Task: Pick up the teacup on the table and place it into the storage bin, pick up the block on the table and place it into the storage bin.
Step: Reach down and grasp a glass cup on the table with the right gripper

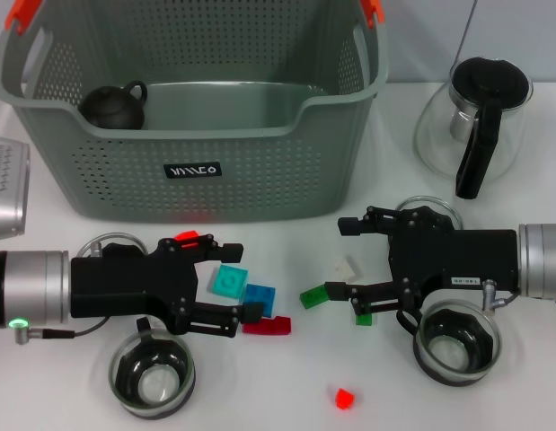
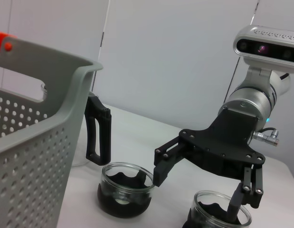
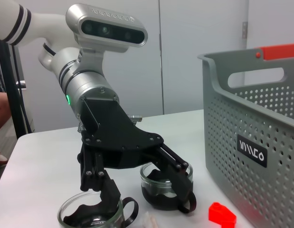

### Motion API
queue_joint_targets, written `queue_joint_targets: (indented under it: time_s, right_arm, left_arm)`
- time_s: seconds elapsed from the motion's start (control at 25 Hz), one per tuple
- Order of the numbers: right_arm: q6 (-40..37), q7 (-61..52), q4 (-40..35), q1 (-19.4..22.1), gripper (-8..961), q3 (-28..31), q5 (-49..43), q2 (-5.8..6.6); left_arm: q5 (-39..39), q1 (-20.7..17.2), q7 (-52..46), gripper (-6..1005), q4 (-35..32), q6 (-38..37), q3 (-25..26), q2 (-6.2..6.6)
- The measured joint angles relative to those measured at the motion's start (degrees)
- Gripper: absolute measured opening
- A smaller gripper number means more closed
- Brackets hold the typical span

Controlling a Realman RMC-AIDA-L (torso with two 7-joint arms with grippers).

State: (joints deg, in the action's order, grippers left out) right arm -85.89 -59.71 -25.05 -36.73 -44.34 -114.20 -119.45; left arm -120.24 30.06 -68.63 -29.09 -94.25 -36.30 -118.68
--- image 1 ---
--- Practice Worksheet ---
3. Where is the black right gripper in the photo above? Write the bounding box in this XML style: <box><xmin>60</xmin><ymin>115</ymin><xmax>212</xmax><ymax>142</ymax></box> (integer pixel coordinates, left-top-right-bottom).
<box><xmin>324</xmin><ymin>206</ymin><xmax>519</xmax><ymax>315</ymax></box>

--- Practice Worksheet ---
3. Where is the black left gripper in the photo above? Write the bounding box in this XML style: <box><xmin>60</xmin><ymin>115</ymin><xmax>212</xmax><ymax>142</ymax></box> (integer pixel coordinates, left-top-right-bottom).
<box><xmin>69</xmin><ymin>233</ymin><xmax>265</xmax><ymax>338</ymax></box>

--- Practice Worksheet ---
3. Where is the glass teacup with black sleeve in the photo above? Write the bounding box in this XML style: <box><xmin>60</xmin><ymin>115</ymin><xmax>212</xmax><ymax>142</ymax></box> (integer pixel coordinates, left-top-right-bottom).
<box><xmin>396</xmin><ymin>299</ymin><xmax>502</xmax><ymax>387</ymax></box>
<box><xmin>75</xmin><ymin>232</ymin><xmax>148</xmax><ymax>270</ymax></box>
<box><xmin>108</xmin><ymin>316</ymin><xmax>197</xmax><ymax>421</ymax></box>
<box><xmin>393</xmin><ymin>195</ymin><xmax>465</xmax><ymax>230</ymax></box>

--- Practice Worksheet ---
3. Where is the grey-green perforated plastic storage bin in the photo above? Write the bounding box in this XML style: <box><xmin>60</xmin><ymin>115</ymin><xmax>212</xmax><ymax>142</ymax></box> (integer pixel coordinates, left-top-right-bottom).
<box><xmin>0</xmin><ymin>0</ymin><xmax>391</xmax><ymax>224</ymax></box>

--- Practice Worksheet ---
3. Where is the teal square toy plate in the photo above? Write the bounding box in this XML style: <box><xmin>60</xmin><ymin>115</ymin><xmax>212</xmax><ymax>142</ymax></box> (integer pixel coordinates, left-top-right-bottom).
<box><xmin>207</xmin><ymin>263</ymin><xmax>251</xmax><ymax>300</ymax></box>

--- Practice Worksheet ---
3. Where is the white toy brick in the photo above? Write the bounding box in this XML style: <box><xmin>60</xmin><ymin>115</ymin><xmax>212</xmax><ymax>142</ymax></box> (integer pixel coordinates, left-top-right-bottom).
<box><xmin>333</xmin><ymin>255</ymin><xmax>366</xmax><ymax>282</ymax></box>

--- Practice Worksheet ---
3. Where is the blue square toy brick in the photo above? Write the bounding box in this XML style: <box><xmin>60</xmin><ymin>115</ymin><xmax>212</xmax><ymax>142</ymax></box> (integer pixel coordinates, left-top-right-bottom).
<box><xmin>243</xmin><ymin>283</ymin><xmax>278</xmax><ymax>321</ymax></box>

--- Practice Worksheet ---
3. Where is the dark red long toy brick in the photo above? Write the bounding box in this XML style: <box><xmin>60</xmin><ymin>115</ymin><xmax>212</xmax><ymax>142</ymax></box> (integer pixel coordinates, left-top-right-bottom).
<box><xmin>242</xmin><ymin>315</ymin><xmax>293</xmax><ymax>337</ymax></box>

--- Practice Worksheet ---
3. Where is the small orange-red toy brick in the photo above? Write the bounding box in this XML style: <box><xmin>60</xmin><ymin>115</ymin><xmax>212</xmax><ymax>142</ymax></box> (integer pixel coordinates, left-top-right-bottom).
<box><xmin>334</xmin><ymin>388</ymin><xmax>356</xmax><ymax>410</ymax></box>

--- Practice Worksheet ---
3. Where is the black clay teapot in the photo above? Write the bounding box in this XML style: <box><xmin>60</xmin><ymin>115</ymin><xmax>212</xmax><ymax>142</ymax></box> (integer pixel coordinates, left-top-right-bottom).
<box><xmin>78</xmin><ymin>80</ymin><xmax>149</xmax><ymax>131</ymax></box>

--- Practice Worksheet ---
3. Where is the right arm connector cable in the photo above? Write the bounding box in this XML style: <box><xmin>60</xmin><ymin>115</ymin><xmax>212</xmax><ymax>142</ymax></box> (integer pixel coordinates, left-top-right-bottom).
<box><xmin>481</xmin><ymin>277</ymin><xmax>524</xmax><ymax>312</ymax></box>

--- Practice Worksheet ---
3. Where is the arm connector cable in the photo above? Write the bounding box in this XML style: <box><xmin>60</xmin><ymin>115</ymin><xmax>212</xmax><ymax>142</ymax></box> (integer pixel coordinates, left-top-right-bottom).
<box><xmin>481</xmin><ymin>277</ymin><xmax>524</xmax><ymax>312</ymax></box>
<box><xmin>12</xmin><ymin>313</ymin><xmax>112</xmax><ymax>346</ymax></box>

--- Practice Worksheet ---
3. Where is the left arm connector cable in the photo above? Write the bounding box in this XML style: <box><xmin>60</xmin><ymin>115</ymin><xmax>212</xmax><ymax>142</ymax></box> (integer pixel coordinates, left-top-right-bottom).
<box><xmin>12</xmin><ymin>313</ymin><xmax>112</xmax><ymax>346</ymax></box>

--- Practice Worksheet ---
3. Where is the glass teapot with black handle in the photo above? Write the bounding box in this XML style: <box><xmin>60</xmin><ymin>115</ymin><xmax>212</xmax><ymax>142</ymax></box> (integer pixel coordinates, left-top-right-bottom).
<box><xmin>412</xmin><ymin>56</ymin><xmax>534</xmax><ymax>199</ymax></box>

